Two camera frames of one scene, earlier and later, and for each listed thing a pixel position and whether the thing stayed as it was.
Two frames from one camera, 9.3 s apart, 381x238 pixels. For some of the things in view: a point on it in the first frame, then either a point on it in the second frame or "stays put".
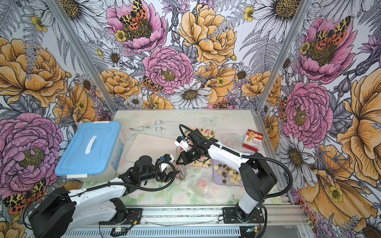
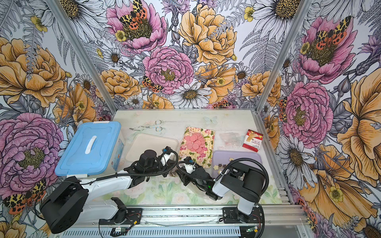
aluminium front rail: [291, 214] stays put
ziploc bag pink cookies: [232, 139] stays put
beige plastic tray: [141, 144] stays put
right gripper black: [184, 155] → [183, 179]
